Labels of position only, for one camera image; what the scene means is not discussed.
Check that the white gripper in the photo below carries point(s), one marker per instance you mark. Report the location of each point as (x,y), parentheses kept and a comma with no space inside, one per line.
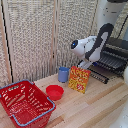
(85,64)

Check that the orange yellow food box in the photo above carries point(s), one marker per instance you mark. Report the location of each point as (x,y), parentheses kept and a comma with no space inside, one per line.
(79,79)

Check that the red plastic bowl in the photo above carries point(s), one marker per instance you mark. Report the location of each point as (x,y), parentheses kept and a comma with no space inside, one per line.
(54,91)

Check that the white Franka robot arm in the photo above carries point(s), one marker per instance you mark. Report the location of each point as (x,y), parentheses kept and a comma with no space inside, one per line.
(96,40)

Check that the black oven door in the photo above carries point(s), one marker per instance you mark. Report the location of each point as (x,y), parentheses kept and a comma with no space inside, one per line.
(100,76)

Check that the black toaster oven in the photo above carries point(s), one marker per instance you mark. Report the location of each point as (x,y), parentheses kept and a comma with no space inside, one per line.
(120,45)

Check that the blue plastic cup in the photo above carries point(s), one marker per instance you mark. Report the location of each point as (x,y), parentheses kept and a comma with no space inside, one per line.
(63,74)

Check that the red plastic shopping basket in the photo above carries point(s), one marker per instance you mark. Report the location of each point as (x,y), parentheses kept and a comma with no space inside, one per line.
(26,105)

